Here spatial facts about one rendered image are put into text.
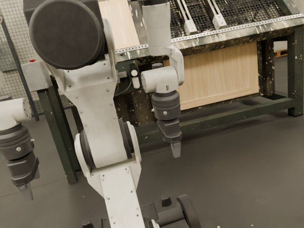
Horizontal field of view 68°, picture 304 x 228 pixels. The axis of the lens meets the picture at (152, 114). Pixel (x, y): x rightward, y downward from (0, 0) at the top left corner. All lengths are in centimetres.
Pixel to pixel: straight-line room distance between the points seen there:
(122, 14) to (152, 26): 150
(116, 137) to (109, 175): 14
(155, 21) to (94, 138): 38
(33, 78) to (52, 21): 126
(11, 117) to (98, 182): 33
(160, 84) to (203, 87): 155
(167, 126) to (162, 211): 46
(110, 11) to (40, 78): 88
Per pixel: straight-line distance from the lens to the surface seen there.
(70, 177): 188
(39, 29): 42
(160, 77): 66
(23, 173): 76
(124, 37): 194
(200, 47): 191
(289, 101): 242
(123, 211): 79
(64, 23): 41
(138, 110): 211
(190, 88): 215
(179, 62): 66
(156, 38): 63
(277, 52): 659
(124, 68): 177
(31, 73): 166
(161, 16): 62
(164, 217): 106
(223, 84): 228
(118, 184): 78
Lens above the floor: 90
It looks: 17 degrees down
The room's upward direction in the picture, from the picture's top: 11 degrees counter-clockwise
